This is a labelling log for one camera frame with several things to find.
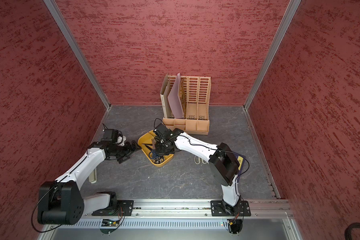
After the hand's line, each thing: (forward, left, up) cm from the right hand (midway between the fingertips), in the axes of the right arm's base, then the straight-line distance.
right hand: (159, 156), depth 83 cm
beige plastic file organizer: (+47, -16, -3) cm, 50 cm away
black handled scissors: (+1, +2, -8) cm, 8 cm away
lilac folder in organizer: (+35, -9, +10) cm, 37 cm away
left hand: (+2, +14, -1) cm, 14 cm away
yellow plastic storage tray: (+13, +11, -8) cm, 19 cm away
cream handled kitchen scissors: (+1, -22, -9) cm, 24 cm away
